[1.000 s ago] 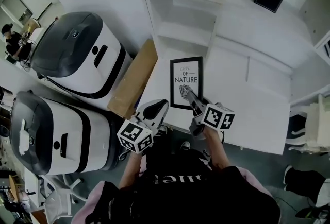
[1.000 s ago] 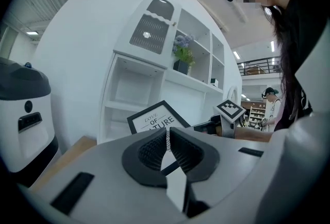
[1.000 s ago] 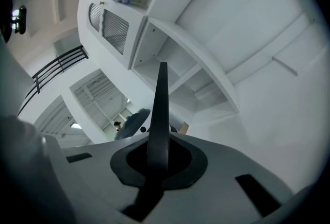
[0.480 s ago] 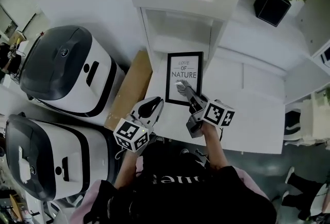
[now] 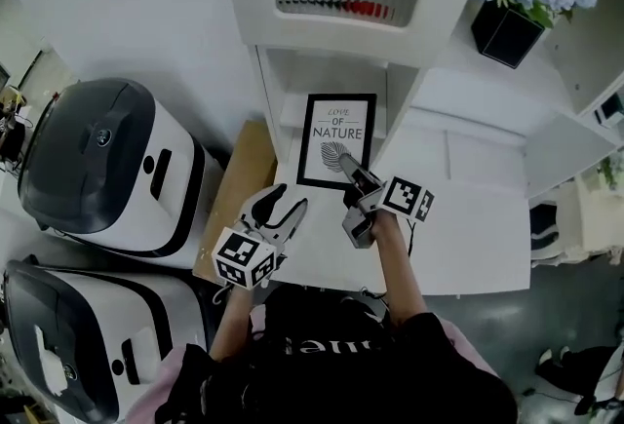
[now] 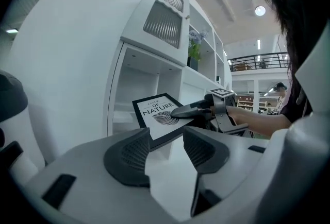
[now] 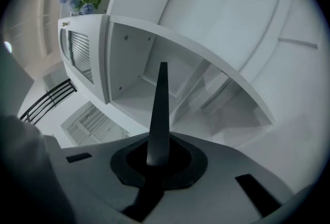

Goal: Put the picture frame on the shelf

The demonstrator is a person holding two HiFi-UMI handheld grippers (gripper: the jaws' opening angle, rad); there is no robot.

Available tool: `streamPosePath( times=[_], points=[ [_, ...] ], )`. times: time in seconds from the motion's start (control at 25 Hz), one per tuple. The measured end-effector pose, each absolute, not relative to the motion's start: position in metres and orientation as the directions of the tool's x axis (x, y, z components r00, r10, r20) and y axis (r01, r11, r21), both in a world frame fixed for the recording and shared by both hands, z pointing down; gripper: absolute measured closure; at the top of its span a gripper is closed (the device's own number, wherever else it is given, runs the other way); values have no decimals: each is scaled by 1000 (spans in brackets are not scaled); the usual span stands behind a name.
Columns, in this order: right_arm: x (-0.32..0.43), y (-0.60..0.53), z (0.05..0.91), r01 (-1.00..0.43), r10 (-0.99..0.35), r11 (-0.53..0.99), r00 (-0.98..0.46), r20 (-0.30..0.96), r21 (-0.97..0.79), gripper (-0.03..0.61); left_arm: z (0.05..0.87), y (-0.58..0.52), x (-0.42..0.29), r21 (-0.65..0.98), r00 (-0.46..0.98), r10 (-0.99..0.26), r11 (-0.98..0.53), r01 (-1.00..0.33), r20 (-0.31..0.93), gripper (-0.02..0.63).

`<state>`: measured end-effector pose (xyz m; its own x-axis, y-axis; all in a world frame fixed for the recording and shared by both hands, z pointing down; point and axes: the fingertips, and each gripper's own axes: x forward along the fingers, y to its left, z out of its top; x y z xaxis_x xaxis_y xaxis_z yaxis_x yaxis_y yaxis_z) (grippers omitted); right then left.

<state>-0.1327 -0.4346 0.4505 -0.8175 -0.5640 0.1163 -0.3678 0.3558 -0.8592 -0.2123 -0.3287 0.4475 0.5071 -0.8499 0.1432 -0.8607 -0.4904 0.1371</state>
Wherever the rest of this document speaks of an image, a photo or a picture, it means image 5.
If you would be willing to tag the row of books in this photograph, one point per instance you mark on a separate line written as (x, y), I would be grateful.
(365, 8)

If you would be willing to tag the person's left forearm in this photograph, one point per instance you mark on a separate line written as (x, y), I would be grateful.
(234, 324)

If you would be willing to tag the person's right forearm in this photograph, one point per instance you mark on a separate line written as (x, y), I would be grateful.
(397, 276)

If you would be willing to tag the person's pink jacket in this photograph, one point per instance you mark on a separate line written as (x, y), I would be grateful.
(166, 378)

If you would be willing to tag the small flower arrangement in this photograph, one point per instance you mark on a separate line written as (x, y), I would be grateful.
(612, 171)

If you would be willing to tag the black framed nature print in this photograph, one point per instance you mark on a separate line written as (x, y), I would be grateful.
(336, 120)

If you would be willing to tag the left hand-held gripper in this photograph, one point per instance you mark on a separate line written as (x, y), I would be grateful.
(239, 251)

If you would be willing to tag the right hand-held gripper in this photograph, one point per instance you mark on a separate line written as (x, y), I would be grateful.
(404, 198)

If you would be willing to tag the person's black clothed body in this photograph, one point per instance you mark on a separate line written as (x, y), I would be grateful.
(341, 373)

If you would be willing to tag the white grey robot with paper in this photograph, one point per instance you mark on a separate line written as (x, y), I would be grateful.
(122, 324)

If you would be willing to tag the white desk with hutch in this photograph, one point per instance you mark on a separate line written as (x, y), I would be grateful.
(463, 242)

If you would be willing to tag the brown cardboard box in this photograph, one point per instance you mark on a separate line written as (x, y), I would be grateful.
(244, 178)

